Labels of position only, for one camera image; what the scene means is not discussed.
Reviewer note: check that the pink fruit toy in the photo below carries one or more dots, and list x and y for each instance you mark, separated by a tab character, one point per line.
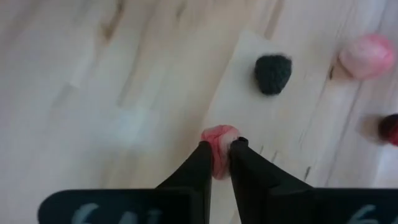
220	140
368	56

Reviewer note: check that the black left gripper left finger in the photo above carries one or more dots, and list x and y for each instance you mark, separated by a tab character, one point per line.
186	202

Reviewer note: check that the black blackberry toy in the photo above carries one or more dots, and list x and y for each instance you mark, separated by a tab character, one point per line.
273	74

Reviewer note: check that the red cherry toy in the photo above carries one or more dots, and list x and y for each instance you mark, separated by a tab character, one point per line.
390	129

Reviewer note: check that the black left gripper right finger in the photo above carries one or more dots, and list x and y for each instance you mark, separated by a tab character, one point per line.
267	202

